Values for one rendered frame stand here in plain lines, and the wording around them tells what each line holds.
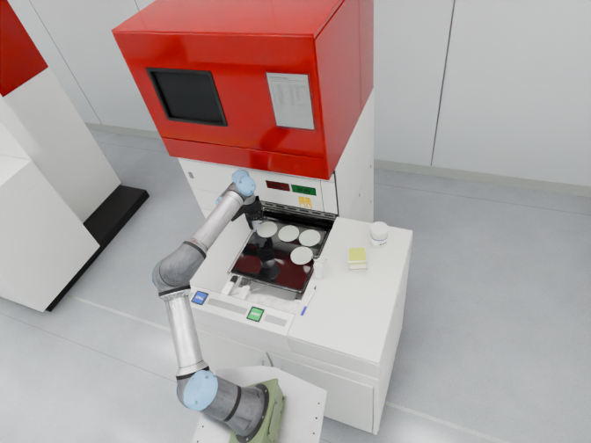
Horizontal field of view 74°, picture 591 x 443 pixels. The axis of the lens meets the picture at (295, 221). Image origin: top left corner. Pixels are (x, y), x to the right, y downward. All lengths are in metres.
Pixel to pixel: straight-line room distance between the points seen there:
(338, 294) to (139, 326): 1.75
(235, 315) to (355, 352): 0.49
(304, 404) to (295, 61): 1.19
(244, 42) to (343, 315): 1.02
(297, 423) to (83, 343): 1.95
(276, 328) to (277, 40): 1.01
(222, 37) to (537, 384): 2.29
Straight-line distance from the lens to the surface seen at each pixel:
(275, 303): 1.70
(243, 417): 1.41
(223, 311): 1.64
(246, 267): 1.81
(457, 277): 2.86
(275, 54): 1.39
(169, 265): 1.39
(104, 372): 2.96
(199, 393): 1.35
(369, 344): 1.48
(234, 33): 1.44
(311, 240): 1.84
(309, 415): 1.56
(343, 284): 1.61
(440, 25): 2.89
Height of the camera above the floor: 2.31
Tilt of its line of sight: 47 degrees down
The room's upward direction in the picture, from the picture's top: 12 degrees counter-clockwise
